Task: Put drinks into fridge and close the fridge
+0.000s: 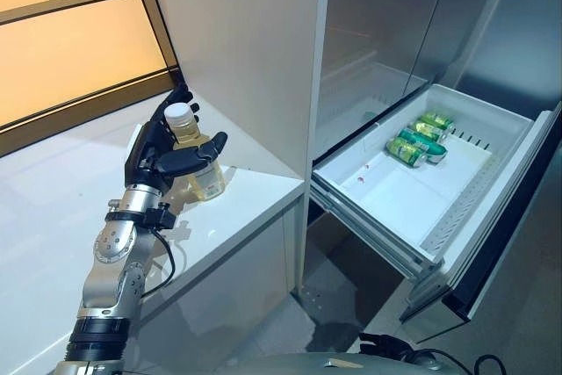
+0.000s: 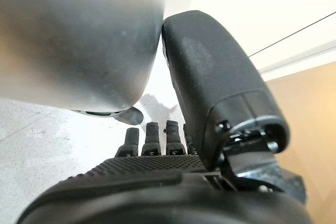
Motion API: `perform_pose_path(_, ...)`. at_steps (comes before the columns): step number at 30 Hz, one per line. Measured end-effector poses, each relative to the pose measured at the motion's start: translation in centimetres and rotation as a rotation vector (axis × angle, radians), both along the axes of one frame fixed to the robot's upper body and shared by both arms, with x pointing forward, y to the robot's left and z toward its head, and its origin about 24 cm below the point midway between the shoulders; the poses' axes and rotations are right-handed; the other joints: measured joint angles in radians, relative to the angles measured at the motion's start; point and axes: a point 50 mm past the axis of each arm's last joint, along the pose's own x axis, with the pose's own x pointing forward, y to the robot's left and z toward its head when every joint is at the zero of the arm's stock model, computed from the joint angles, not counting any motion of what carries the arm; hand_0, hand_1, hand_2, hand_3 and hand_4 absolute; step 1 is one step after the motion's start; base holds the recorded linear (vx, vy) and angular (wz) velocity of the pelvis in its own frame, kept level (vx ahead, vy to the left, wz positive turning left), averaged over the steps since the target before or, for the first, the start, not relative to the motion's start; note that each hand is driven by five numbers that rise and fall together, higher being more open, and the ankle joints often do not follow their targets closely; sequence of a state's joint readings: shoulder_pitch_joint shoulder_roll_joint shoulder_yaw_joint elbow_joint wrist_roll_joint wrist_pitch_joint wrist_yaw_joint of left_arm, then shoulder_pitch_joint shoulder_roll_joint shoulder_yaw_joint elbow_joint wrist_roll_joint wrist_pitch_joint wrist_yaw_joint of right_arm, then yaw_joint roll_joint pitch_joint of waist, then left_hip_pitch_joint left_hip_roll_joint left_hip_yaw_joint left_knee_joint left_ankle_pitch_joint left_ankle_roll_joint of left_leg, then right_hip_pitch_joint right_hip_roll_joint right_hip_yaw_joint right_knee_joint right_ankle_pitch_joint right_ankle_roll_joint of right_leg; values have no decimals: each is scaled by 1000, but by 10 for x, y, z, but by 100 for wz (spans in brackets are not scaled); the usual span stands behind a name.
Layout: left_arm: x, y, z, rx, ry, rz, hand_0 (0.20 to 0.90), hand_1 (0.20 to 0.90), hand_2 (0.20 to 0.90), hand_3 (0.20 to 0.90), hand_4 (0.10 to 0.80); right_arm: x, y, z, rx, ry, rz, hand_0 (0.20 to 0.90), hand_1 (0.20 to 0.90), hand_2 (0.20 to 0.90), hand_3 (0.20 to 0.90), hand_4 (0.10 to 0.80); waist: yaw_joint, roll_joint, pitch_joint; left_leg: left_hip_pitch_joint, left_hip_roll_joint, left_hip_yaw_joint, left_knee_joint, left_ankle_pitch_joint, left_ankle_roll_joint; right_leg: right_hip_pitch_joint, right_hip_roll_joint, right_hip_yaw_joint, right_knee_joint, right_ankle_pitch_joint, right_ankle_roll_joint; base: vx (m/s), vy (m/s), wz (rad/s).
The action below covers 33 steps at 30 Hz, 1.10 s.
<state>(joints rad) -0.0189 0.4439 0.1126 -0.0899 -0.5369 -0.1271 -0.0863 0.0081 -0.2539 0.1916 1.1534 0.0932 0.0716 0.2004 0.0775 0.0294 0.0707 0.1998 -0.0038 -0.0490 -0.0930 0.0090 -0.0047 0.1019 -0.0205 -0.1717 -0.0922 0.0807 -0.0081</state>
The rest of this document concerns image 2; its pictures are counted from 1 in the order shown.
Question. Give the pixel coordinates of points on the grey metal bowl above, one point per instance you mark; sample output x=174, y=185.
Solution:
x=78, y=37

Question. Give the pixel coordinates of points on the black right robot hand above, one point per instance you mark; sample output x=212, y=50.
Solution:
x=223, y=77

